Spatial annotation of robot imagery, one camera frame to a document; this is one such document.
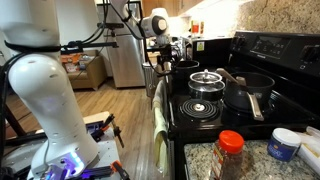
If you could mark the black stereo camera bar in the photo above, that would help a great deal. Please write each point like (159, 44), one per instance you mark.
(110, 25)

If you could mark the black camera boom stand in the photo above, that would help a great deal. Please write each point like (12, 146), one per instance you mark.
(96, 44)

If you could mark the spice jar with red lid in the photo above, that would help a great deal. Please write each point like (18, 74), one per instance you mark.
(228, 156)

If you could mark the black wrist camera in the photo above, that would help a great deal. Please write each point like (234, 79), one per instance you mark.
(151, 48)

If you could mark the tan sofa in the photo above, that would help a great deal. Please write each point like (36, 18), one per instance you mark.
(86, 75)

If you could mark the steel trash can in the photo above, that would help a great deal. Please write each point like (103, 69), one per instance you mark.
(149, 83)

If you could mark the small steel pot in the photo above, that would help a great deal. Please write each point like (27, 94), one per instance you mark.
(206, 95)

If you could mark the red container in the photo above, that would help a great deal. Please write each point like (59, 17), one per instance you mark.
(195, 28)

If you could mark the black electric stove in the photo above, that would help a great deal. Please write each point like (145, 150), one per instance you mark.
(293, 110)

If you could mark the blue jar with white lid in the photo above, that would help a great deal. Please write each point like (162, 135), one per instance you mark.
(283, 146)

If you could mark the metal robot mounting table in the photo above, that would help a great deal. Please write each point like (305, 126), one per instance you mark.
(106, 150)

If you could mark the white and yellow paper box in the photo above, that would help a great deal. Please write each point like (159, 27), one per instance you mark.
(311, 150)

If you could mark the black appliance with yellow sticker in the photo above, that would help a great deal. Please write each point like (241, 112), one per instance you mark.
(213, 50)

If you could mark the plain light wood cabinet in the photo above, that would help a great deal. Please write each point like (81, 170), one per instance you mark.
(173, 8)

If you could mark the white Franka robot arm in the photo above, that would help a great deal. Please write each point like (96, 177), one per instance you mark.
(43, 100)

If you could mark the stainless steel refrigerator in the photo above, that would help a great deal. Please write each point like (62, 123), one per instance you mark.
(128, 66)

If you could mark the pale yellow dish towel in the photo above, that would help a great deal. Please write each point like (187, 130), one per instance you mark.
(160, 126)

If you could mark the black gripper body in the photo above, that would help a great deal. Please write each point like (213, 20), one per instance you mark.
(165, 55)

